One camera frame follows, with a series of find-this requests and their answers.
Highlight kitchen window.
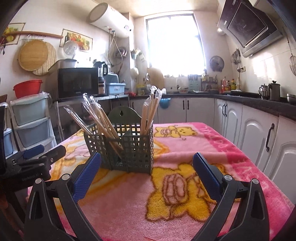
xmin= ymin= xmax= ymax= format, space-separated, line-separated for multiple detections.
xmin=146 ymin=13 xmax=206 ymax=77

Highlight steel kettle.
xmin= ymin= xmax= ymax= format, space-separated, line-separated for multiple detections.
xmin=258 ymin=84 xmax=269 ymax=100

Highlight black range hood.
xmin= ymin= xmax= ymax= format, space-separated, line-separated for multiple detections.
xmin=218 ymin=0 xmax=283 ymax=58

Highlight blue hanging trash bin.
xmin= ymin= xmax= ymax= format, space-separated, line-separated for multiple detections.
xmin=159 ymin=98 xmax=171 ymax=109

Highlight round bamboo tray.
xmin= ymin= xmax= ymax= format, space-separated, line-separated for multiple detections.
xmin=18 ymin=40 xmax=57 ymax=76

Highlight black microwave oven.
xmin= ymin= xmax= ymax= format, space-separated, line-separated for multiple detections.
xmin=45 ymin=68 xmax=99 ymax=100

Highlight white lower kitchen cabinets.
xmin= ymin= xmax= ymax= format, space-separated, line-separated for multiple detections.
xmin=129 ymin=96 xmax=296 ymax=204

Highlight plastic drawer storage tower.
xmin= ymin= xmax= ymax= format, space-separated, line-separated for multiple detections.
xmin=1 ymin=92 xmax=57 ymax=158

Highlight hanging strainer ladle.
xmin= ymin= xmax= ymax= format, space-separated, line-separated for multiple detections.
xmin=283 ymin=28 xmax=296 ymax=76

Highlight fruit picture on wall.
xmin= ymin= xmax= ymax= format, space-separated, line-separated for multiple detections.
xmin=59 ymin=29 xmax=93 ymax=52

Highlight grey plastic dish bin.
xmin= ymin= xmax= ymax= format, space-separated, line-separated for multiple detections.
xmin=106 ymin=83 xmax=125 ymax=95

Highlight wall exhaust fan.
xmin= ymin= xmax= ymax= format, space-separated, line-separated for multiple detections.
xmin=210 ymin=56 xmax=225 ymax=72

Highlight bamboo chopsticks pair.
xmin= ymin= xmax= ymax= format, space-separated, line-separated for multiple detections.
xmin=82 ymin=93 xmax=125 ymax=151
xmin=89 ymin=96 xmax=123 ymax=160
xmin=64 ymin=105 xmax=92 ymax=135
xmin=140 ymin=85 xmax=167 ymax=135

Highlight metal shelf rack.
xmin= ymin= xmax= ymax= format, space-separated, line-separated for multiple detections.
xmin=53 ymin=94 xmax=130 ymax=142

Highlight red plastic basin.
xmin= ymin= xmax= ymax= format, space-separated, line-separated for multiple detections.
xmin=13 ymin=79 xmax=43 ymax=98

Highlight white water heater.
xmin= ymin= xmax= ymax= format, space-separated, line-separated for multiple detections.
xmin=87 ymin=3 xmax=133 ymax=38

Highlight wooden cutting board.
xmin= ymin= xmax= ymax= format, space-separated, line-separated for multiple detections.
xmin=147 ymin=68 xmax=165 ymax=89

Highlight dark green utensil basket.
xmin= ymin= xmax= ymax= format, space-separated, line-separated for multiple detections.
xmin=84 ymin=106 xmax=154 ymax=175

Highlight pink cartoon bear blanket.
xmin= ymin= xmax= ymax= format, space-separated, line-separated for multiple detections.
xmin=26 ymin=122 xmax=296 ymax=241

